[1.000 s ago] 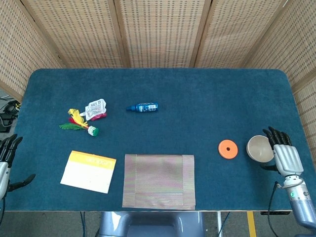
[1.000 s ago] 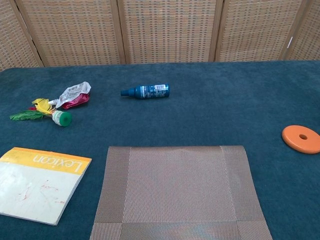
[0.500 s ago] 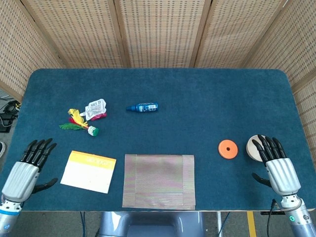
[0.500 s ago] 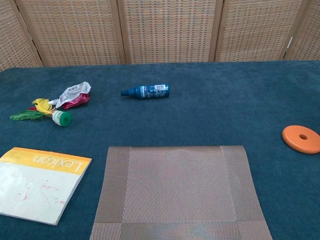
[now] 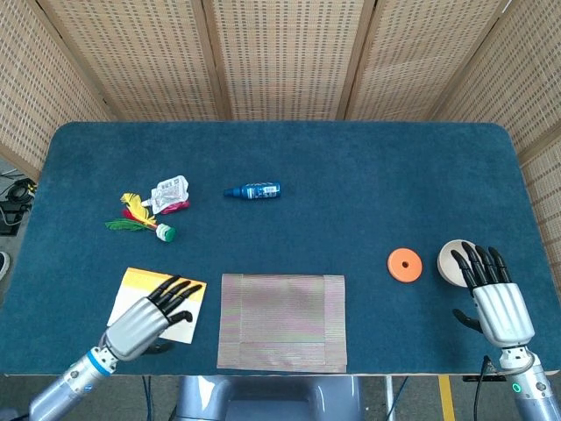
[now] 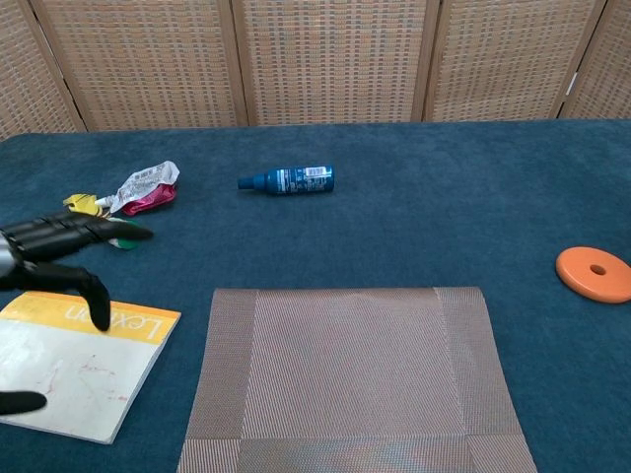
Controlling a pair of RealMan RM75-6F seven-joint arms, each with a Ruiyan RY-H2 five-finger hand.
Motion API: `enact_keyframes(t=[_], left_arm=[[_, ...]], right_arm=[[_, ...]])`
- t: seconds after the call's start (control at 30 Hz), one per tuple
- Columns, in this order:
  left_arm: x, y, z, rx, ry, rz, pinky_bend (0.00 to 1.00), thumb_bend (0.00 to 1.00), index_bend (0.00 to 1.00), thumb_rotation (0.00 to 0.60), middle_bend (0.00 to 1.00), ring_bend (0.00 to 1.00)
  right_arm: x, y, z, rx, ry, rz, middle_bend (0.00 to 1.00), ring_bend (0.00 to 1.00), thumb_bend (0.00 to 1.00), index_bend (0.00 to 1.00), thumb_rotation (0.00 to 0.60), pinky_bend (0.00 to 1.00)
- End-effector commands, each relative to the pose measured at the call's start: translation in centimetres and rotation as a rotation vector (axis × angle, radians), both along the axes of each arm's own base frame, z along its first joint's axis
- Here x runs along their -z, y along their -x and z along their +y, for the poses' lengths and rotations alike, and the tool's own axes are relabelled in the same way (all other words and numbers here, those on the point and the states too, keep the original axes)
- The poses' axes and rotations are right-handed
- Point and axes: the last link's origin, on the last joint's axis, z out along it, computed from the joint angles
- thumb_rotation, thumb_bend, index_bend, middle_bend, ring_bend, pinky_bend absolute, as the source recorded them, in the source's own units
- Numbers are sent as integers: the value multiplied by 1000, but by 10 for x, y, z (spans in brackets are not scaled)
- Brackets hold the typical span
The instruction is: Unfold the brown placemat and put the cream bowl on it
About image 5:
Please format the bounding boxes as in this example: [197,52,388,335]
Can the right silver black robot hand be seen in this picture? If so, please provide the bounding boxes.
[450,240,536,350]

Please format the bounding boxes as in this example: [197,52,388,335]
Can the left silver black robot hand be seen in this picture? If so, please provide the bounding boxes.
[104,275,207,363]

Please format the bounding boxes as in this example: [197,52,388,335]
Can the white bowl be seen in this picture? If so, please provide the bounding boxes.
[437,239,472,289]

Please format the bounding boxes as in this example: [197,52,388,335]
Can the gray woven placemat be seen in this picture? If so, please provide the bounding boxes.
[217,273,349,374]

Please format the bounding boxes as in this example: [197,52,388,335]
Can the yellow white Lexicon book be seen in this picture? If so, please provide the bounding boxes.
[106,267,208,345]

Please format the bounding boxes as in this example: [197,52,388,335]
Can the feather shuttlecock with green base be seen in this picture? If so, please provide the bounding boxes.
[104,192,177,244]

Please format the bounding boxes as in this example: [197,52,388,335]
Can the orange disc with hole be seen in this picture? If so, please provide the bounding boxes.
[387,247,423,284]

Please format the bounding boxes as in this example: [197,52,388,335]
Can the white table leg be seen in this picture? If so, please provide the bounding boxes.
[383,375,396,421]

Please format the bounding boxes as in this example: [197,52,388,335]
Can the gray-blue robot torso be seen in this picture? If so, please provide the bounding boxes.
[174,375,365,421]

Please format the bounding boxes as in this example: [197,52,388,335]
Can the blue spray bottle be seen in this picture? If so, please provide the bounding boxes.
[223,181,283,201]

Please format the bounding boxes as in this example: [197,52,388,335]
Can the blue carpet table cover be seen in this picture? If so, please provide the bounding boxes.
[0,121,561,377]

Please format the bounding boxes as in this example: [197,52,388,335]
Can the woven wooden folding screen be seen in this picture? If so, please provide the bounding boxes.
[0,0,561,282]

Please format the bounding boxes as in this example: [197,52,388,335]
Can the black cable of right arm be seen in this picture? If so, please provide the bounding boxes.
[475,355,492,421]

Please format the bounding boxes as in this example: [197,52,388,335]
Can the black cables on floor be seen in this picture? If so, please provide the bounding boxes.
[0,173,39,236]

